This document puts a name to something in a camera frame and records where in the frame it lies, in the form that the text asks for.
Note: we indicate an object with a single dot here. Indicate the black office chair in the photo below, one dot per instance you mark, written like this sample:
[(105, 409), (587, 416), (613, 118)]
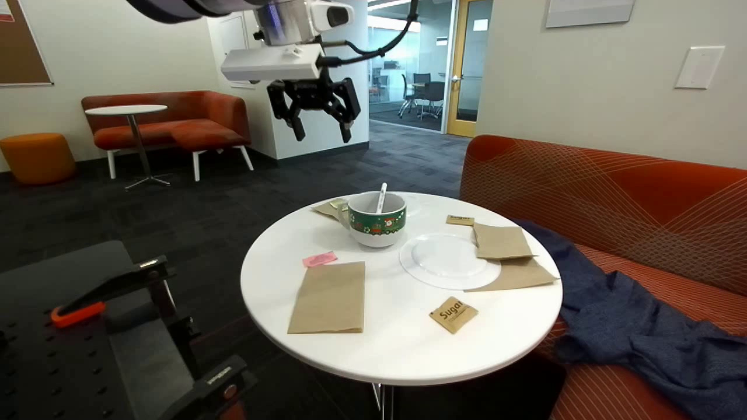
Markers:
[(424, 94)]

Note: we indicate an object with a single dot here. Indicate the dark blue cloth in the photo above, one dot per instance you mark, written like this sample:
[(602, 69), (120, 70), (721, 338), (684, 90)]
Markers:
[(660, 328)]

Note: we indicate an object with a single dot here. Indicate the small round side table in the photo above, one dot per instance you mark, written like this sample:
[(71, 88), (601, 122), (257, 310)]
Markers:
[(123, 110)]

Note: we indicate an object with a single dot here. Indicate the pink sweetener packet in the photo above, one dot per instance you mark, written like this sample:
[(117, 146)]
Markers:
[(319, 259)]

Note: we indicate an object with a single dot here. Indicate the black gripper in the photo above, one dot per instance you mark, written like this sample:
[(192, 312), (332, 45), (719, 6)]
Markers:
[(311, 93)]

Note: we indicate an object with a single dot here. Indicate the white mug green band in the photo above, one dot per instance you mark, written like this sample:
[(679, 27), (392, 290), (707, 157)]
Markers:
[(377, 226)]

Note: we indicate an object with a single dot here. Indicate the round white table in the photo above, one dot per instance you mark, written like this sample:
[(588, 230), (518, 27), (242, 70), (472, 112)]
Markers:
[(405, 341)]

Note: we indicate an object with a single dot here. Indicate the orange round ottoman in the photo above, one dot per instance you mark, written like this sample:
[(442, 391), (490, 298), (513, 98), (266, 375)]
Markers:
[(36, 157)]

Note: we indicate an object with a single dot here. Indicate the small plain brown packet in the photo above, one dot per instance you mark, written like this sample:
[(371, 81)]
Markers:
[(459, 221)]

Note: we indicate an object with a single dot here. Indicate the yellow wooden door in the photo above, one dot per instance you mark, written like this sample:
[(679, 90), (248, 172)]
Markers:
[(466, 70)]

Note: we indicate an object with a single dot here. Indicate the tan paper card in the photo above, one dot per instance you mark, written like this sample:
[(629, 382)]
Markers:
[(330, 212)]

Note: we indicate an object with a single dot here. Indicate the small brown cardboard square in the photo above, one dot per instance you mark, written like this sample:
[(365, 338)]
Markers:
[(452, 315)]

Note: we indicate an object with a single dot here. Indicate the grey wall sign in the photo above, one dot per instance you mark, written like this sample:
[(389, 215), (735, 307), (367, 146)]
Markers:
[(588, 12)]

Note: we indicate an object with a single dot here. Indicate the orange fabric couch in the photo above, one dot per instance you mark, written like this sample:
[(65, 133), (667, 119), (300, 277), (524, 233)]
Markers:
[(622, 202)]

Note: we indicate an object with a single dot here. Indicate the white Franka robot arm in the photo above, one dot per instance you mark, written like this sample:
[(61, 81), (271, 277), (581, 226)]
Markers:
[(287, 19)]

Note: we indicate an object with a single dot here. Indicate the brown cork board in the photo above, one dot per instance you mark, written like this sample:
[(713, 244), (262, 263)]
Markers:
[(22, 42)]

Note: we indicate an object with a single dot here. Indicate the large brown paper napkin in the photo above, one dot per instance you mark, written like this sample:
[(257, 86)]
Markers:
[(326, 299)]

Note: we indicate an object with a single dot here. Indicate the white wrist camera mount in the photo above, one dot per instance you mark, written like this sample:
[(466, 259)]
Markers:
[(268, 63)]

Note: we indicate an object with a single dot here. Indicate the orange lounge sofa white legs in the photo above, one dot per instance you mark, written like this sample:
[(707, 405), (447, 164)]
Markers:
[(164, 130)]

